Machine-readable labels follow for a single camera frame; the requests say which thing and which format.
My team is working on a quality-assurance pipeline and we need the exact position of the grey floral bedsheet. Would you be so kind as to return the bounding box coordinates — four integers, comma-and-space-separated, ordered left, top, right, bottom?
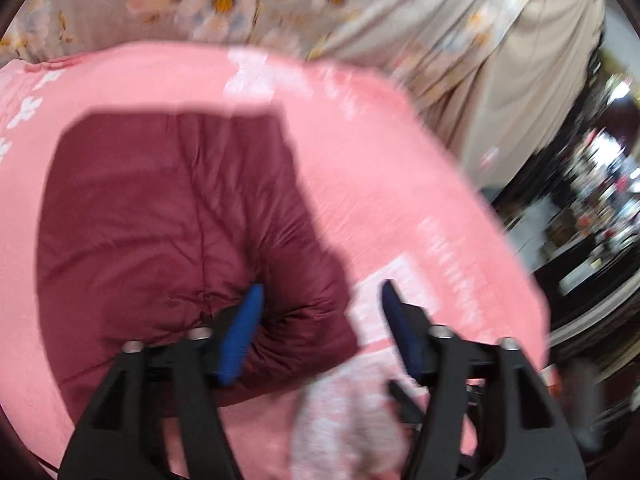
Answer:
1, 0, 529, 110

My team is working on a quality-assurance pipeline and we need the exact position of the beige bed skirt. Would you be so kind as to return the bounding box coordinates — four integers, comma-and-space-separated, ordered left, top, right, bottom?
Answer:
425, 0, 605, 188

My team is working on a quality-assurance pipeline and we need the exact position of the pink towel blanket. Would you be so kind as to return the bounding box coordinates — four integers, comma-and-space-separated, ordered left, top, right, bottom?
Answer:
1, 44, 548, 479

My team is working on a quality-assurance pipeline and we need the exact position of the cluttered dark shelf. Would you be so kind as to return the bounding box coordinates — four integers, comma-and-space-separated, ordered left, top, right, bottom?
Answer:
492, 50, 639, 452

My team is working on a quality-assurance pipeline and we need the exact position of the maroon puffer jacket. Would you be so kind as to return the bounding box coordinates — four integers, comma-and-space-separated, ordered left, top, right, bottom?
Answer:
37, 112, 358, 419

